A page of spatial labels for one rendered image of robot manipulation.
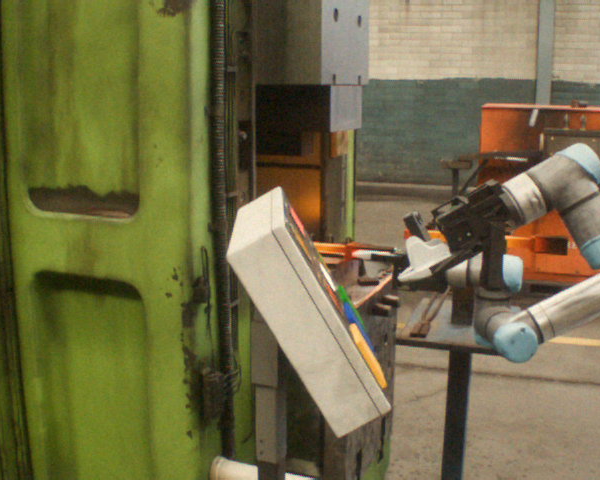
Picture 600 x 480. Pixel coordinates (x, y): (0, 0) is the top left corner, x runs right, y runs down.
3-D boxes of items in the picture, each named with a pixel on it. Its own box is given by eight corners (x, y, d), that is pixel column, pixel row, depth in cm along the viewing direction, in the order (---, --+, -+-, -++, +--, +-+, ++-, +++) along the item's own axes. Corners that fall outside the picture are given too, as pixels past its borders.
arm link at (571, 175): (614, 180, 110) (585, 133, 112) (554, 215, 111) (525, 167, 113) (601, 188, 118) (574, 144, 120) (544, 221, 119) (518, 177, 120)
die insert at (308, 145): (313, 154, 167) (314, 127, 166) (301, 157, 161) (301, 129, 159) (199, 149, 179) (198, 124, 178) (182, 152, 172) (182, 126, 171)
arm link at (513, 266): (517, 300, 148) (520, 260, 146) (464, 295, 152) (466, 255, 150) (522, 291, 155) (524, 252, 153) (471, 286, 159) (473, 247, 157)
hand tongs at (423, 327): (441, 280, 248) (441, 277, 248) (454, 281, 247) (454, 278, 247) (409, 336, 193) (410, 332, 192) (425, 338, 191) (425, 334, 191)
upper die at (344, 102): (361, 128, 166) (362, 85, 164) (330, 133, 148) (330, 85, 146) (199, 123, 182) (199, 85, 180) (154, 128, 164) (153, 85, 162)
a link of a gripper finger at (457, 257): (423, 261, 118) (470, 235, 117) (428, 270, 118) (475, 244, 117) (429, 268, 113) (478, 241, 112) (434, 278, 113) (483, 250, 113)
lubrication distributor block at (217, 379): (231, 421, 141) (229, 354, 138) (215, 434, 135) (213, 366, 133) (215, 418, 142) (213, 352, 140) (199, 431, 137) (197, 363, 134)
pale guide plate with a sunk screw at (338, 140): (348, 154, 196) (349, 89, 192) (336, 156, 187) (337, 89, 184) (340, 153, 196) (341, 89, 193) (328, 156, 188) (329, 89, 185)
